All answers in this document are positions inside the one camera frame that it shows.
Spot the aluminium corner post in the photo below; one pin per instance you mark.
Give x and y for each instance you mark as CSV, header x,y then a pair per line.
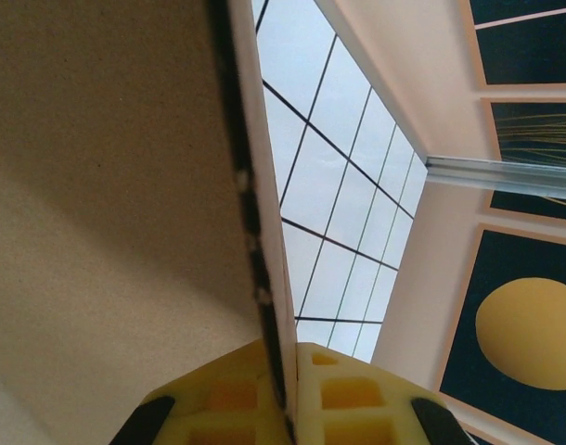
x,y
519,178

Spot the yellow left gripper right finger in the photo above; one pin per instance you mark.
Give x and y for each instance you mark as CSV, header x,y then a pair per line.
x,y
357,408

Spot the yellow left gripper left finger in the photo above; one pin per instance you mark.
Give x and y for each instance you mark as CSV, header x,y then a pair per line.
x,y
195,417

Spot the dark wall panel orange oval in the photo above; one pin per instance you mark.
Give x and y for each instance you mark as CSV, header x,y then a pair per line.
x,y
519,338

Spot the brown cardboard box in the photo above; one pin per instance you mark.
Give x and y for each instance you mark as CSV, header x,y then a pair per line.
x,y
102,185

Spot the dark wall panel pink flowers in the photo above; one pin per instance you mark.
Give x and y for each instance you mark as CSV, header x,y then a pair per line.
x,y
524,51

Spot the dark wall panel gold lines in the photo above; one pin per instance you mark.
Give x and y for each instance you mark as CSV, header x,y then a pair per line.
x,y
533,134

